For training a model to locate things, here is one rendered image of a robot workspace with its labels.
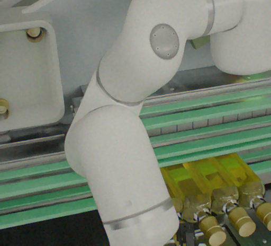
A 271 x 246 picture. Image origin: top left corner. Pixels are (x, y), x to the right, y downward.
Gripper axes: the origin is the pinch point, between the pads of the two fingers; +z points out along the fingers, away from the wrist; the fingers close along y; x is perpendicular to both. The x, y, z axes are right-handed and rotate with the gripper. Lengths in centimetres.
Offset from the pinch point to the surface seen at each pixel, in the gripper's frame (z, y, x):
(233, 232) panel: 14.6, -12.3, -12.5
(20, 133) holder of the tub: 30.1, 6.0, 34.6
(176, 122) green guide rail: 19.5, 13.1, -0.4
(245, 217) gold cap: 3.6, 1.6, -11.4
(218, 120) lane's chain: 31.3, 6.8, -11.3
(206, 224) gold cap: 3.0, 0.8, -4.2
